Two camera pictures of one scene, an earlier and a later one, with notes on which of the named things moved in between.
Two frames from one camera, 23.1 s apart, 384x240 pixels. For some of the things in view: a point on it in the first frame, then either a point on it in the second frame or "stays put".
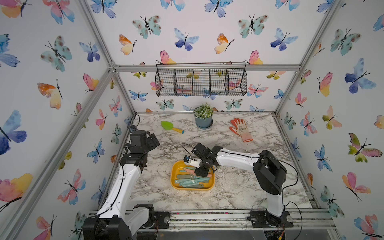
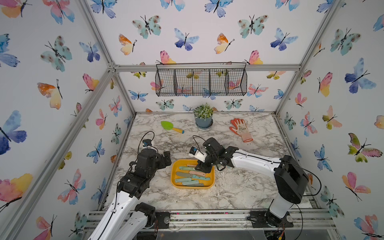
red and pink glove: x=241 y=129 stays put
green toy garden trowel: x=169 y=126 stays put
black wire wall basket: x=201 y=79 stays put
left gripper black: x=151 y=144 -> x=162 y=164
